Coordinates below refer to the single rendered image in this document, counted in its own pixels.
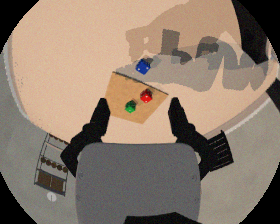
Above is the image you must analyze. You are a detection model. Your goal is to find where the green die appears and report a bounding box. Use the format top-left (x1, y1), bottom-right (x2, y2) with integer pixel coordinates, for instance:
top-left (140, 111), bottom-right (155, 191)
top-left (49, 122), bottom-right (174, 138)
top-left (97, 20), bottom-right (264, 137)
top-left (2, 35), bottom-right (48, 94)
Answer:
top-left (125, 101), bottom-right (136, 113)

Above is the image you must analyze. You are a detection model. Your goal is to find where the tan mat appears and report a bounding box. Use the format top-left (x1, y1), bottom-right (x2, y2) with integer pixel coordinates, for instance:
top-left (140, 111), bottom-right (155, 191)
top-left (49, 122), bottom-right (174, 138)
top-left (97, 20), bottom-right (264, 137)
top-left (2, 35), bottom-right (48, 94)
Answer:
top-left (105, 72), bottom-right (168, 124)

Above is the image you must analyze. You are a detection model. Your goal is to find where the red die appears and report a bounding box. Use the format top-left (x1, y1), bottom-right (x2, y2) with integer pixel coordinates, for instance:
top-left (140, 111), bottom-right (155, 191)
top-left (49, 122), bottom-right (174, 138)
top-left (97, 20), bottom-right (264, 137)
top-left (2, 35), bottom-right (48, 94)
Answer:
top-left (140, 89), bottom-right (152, 103)

